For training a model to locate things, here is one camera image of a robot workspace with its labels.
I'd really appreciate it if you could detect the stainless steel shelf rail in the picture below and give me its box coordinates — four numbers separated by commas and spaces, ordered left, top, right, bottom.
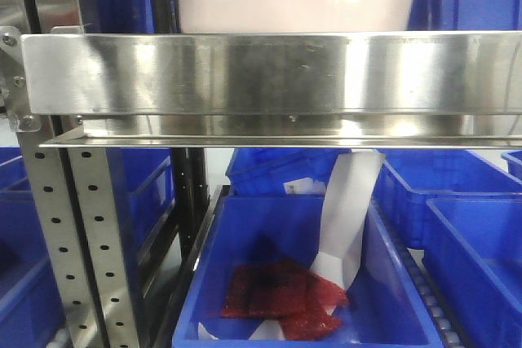
21, 31, 521, 149

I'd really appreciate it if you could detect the perforated steel shelf post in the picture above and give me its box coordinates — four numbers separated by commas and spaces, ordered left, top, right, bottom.
1, 0, 149, 347

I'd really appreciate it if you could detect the blue bin left front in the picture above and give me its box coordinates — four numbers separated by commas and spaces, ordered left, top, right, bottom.
1, 192, 64, 347

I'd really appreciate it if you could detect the blue bin rear right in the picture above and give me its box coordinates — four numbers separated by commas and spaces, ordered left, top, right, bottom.
374, 148, 521, 249

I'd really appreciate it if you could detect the blue bin far right edge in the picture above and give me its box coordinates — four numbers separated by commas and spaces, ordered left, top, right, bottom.
501, 150, 522, 180

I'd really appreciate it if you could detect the blue bin rear centre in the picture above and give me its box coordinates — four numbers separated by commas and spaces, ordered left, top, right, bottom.
226, 148, 351, 196

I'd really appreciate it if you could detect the white paper strip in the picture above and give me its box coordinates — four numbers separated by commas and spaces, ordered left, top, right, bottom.
197, 151, 386, 341

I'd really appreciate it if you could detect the blue bin front centre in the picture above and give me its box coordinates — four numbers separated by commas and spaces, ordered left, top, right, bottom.
171, 196, 443, 347

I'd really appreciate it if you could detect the blue bin left rear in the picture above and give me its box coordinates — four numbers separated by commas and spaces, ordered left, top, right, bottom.
1, 146, 175, 260

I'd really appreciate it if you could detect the black rear shelf post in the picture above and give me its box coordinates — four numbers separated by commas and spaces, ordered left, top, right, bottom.
152, 0, 210, 260

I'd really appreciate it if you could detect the red mesh pad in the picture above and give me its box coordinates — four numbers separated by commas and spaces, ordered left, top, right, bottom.
221, 258, 349, 341

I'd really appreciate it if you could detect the blue bin front right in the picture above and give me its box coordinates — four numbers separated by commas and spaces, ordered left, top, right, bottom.
423, 198, 521, 347

